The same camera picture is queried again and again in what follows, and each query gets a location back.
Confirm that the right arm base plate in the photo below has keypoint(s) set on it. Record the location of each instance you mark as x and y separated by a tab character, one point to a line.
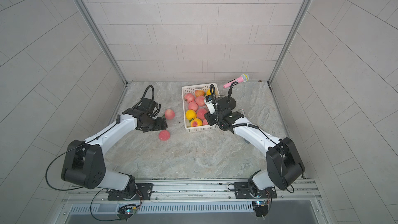
246	190

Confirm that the orange wrinkled peach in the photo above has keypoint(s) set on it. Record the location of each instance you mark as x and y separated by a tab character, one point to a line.
199	93

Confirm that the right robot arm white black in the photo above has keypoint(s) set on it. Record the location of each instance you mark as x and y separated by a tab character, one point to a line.
284	164

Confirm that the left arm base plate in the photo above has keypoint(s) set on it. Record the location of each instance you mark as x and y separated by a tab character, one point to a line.
130	192

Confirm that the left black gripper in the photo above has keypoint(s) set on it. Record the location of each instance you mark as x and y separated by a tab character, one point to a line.
160	126

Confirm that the aluminium mounting rail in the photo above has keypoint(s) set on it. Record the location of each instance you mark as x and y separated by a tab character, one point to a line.
223	190

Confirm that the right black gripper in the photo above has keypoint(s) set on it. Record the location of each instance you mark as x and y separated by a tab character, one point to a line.
209	117

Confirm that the pink toy microphone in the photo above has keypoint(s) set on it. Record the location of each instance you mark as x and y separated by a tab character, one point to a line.
243	78

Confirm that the white ventilation grille strip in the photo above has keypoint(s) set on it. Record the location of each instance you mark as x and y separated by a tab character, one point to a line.
157	208

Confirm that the white perforated plastic basket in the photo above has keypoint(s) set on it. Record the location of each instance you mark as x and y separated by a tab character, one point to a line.
191	90

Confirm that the pink peach with leaf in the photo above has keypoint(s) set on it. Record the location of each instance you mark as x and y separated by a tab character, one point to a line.
189	97

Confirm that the dark pink peach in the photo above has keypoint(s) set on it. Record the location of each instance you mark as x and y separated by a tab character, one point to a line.
164	135

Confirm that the yellow peach with leaf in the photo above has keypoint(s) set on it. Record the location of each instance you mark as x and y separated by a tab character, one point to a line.
196	122

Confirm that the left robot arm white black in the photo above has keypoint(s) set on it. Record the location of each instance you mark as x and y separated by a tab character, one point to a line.
84	163

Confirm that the right circuit board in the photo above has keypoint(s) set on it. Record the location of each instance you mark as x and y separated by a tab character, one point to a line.
261	208

